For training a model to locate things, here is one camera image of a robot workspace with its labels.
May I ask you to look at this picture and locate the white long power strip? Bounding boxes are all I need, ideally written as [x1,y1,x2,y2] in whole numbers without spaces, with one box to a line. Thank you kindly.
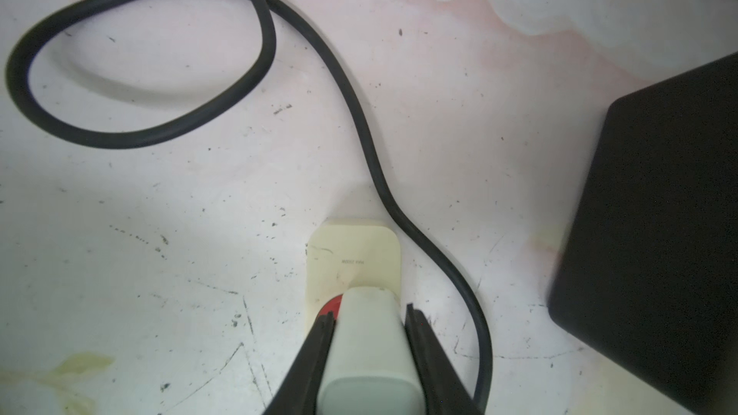
[304,218,402,330]

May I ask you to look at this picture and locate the white plug adapter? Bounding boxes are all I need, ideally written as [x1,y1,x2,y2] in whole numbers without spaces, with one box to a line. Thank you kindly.
[316,286,426,415]

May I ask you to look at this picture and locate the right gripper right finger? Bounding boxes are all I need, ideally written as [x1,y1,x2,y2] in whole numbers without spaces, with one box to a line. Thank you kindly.
[405,304,482,415]

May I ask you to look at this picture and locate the black power cable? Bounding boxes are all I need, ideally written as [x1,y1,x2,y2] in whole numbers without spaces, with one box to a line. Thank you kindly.
[4,0,494,413]

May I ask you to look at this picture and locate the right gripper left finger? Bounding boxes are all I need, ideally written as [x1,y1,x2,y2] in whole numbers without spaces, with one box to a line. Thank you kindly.
[263,312,336,415]

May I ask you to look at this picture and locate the yellow black toolbox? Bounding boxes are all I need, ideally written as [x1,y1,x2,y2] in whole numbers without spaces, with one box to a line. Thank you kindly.
[548,55,737,414]

